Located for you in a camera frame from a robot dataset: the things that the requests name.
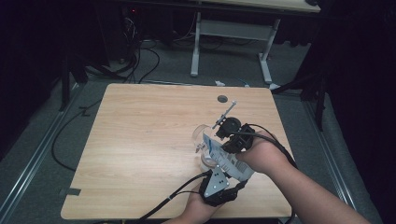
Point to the white metal frame desk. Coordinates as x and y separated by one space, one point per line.
236 29

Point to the clear glass jar with lid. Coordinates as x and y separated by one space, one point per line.
199 137

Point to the metal floor rail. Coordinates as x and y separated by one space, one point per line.
330 155
34 158

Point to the white and blue bag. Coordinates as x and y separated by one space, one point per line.
227 161

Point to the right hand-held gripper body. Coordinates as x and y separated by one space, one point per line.
233 126

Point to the black stand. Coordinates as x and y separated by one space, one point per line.
64 87
320 102

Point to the grey tape strip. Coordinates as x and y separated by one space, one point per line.
71 191

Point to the person's left hand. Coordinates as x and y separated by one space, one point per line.
199 208

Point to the person's right hand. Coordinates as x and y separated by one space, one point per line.
264 155

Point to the white plug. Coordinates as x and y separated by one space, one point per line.
219 83

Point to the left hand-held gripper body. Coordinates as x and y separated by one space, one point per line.
216 186

